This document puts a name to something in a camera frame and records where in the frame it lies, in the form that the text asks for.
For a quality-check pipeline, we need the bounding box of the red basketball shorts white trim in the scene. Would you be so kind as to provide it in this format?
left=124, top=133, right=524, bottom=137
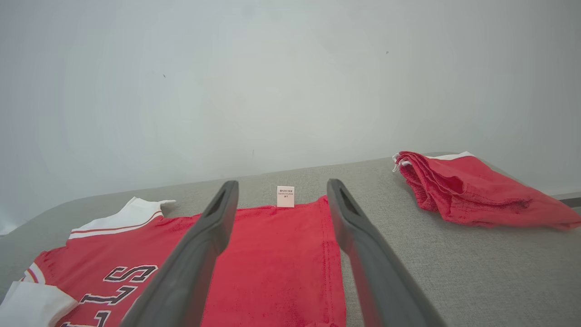
left=393, top=151, right=581, bottom=231

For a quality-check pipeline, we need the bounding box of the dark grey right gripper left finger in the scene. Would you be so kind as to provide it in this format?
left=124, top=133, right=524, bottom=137
left=119, top=180, right=240, bottom=327

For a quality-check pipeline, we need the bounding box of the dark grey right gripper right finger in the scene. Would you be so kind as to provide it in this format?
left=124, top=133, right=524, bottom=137
left=327, top=178, right=448, bottom=327

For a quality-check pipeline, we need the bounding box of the red jersey number 23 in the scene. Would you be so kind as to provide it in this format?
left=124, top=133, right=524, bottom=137
left=0, top=185, right=346, bottom=327

